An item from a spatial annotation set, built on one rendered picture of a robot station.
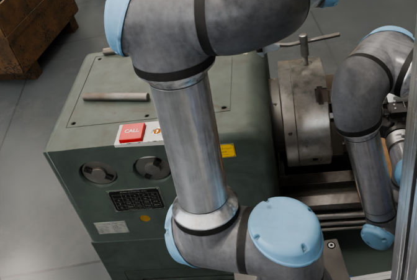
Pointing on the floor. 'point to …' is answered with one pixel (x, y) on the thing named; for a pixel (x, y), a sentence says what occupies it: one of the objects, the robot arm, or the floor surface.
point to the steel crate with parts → (32, 17)
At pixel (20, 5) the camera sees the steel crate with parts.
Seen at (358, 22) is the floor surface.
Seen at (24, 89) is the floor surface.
